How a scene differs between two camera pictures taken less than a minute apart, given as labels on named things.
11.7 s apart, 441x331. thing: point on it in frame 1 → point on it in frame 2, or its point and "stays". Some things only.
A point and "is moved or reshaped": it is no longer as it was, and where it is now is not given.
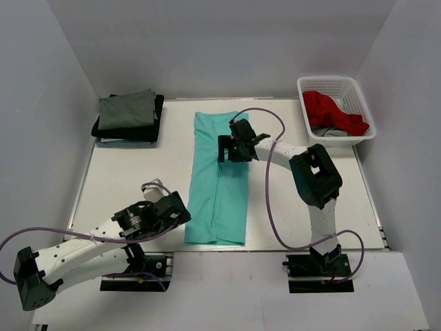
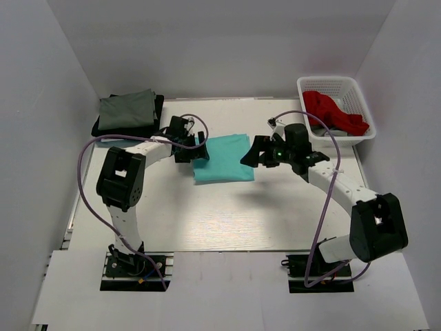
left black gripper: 184,216 → 197,153
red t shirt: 322,110 stays
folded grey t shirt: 131,109 stays
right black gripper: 226,142 → 262,143
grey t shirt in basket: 327,131 stays
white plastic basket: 335,111 stays
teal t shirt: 217,203 is moved or reshaped
